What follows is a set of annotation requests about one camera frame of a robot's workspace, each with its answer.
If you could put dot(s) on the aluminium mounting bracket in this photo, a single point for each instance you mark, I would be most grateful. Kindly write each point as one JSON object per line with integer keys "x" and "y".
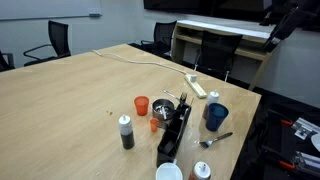
{"x": 305, "y": 128}

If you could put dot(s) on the white power strip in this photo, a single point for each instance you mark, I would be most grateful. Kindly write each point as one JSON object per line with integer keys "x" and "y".
{"x": 196, "y": 87}

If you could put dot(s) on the dark robot arm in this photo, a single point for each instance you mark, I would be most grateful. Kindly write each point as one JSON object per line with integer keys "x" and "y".
{"x": 306, "y": 15}

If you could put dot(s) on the silver metal spoon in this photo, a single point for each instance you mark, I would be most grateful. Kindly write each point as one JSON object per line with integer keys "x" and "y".
{"x": 170, "y": 94}

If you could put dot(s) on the black utensil in rack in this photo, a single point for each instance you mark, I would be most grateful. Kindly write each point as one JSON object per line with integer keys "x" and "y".
{"x": 183, "y": 98}

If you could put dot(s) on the blue plastic cup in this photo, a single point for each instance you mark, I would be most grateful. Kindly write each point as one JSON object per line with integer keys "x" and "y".
{"x": 216, "y": 116}

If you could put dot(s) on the whiteboard eraser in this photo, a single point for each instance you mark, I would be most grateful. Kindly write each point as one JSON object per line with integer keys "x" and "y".
{"x": 94, "y": 15}

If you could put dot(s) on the black wall screen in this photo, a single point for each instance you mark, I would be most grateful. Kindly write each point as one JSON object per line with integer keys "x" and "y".
{"x": 200, "y": 6}

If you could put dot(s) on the small orange plastic cup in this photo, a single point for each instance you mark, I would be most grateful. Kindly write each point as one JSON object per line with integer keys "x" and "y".
{"x": 153, "y": 125}

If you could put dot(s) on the large orange plastic cup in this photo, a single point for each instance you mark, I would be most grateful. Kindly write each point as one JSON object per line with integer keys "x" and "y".
{"x": 141, "y": 106}

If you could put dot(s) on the wooden shelf console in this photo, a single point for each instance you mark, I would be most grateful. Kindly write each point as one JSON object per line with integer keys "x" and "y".
{"x": 230, "y": 30}

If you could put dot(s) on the wall whiteboard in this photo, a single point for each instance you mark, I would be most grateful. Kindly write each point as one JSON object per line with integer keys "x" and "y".
{"x": 46, "y": 8}

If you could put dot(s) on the silver metal fork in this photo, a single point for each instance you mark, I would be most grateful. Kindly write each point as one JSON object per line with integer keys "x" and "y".
{"x": 215, "y": 139}

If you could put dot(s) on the black office chair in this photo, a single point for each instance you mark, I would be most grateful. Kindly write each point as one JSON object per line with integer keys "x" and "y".
{"x": 4, "y": 63}
{"x": 58, "y": 36}
{"x": 164, "y": 36}
{"x": 218, "y": 51}

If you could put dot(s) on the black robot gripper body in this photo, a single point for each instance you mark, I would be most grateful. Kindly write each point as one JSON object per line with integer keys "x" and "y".
{"x": 281, "y": 31}

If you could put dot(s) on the aluminium frame rail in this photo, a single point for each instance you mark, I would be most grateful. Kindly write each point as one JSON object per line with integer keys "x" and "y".
{"x": 308, "y": 160}

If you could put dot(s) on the round metal bowl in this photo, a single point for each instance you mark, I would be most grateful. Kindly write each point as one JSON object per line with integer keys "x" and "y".
{"x": 159, "y": 114}

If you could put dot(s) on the dark sauce squeeze bottle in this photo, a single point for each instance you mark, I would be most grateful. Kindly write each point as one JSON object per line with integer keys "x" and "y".
{"x": 127, "y": 133}

